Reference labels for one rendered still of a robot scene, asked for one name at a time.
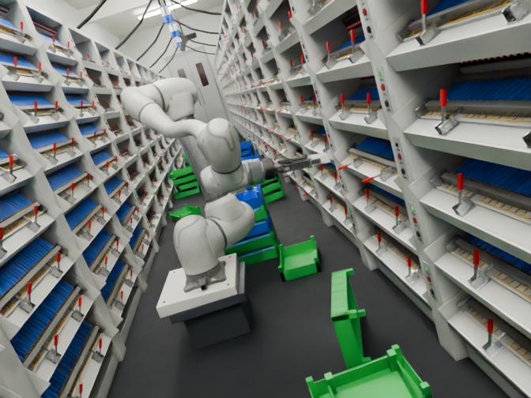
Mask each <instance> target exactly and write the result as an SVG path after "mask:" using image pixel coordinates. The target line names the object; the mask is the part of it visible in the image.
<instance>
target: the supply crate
mask: <svg viewBox="0 0 531 398"><path fill-rule="evenodd" d="M257 190H258V191H256V194H257V197H256V196H255V195H254V191H253V190H248V191H247V192H248V194H249V197H250V199H247V200H245V197H244V194H245V193H244V192H243V193H239V194H237V196H238V198H239V200H240V201H243V202H245V203H247V204H248V205H249V206H250V207H251V208H255V207H258V206H260V205H264V195H263V192H262V188H261V186H260V184H257Z"/></svg>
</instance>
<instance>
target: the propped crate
mask: <svg viewBox="0 0 531 398"><path fill-rule="evenodd" d="M386 352H387V356H386V357H384V358H381V359H378V360H375V361H374V362H369V363H368V364H365V365H362V366H359V367H356V368H355V369H352V370H349V371H346V372H344V373H342V374H338V375H336V376H333V375H332V374H331V372H329V373H327V374H324V376H325V379H326V384H327V387H328V390H329V392H330V395H331V397H332V398H420V397H419V395H418V394H417V392H416V390H415V389H414V387H413V385H412V383H411V381H410V380H409V378H408V376H407V374H406V373H405V371H404V370H403V368H402V366H401V364H400V363H399V361H398V360H397V354H396V352H395V350H394V349H393V348H392V349H390V350H388V351H386Z"/></svg>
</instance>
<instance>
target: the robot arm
mask: <svg viewBox="0 0 531 398"><path fill-rule="evenodd" d="M197 99H198V90H197V88H196V86H195V84H194V83H193V82H192V81H190V80H189V79H186V78H181V77H173V78H168V79H164V80H161V81H156V82H154V83H152V84H147V85H144V86H140V87H138V88H137V87H128V88H125V89H124V90H123V91H122V93H121V101H122V105H123V107H124V109H125V110H126V112H127V113H128V114H129V115H130V116H131V117H132V118H133V119H135V120H136V121H137V122H140V123H141V124H142V125H144V126H147V127H149V128H150V129H152V130H155V131H156V132H158V133H161V134H163V135H164V136H166V137H170V138H178V139H179V142H180V144H181V145H182V147H183V151H184V152H185V154H186V157H187V159H188V161H189V163H190V166H191V168H192V170H193V172H194V175H195V177H196V179H197V180H198V184H199V186H200V187H201V190H202V192H203V194H204V196H205V199H206V201H207V203H206V205H205V218H206V219H205V218H204V217H202V216H199V215H190V216H186V217H184V218H182V219H181V220H179V221H178V222H177V223H176V225H175V228H174V244H175V250H176V253H177V255H178V258H179V261H180V263H181V266H182V267H183V270H184V272H185V275H186V285H185V287H184V288H183V290H184V292H185V293H187V292H190V291H192V290H195V289H198V288H201V290H202V291H203V290H205V289H207V287H208V286H209V285H211V284H215V283H221V282H224V281H225V280H226V279H227V278H226V275H225V265H226V262H225V261H219V258H218V256H219V255H220V254H221V252H222V251H223V250H224V249H226V248H228V247H230V246H232V245H234V244H236V243H237V242H238V241H240V240H241V239H243V238H244V237H245V236H246V235H248V234H249V232H250V231H251V230H252V228H253V227H254V225H255V214H254V210H253V209H252V208H251V207H250V206H249V205H248V204H247V203H245V202H243V201H240V200H239V199H238V198H237V197H236V196H235V195H234V194H231V193H230V192H233V191H237V190H241V189H242V188H244V187H247V186H253V185H257V184H262V183H263V182H264V179H265V180H266V181H267V180H271V179H275V178H276V175H275V173H276V172H280V173H287V172H289V171H296V170H299V169H304V168H308V167H310V168H312V166H314V165H319V164H324V163H330V162H331V161H330V154H327V153H326V152H324V153H320V154H316V155H312V156H307V155H305V156H301V157H297V158H292V159H288V160H278V161H277V163H273V160H272V159H271V158H267V159H263V160H262V161H260V159H259V158H257V159H252V160H244V161H242V160H241V147H240V143H239V136H238V134H237V132H236V130H235V127H234V126H233V125H232V124H231V123H230V122H229V121H228V120H227V119H224V118H215V119H212V120H211V121H209V122H208V123H207V124H206V123H204V122H202V121H199V120H196V119H195V118H194V113H195V109H194V105H195V104H196V102H197Z"/></svg>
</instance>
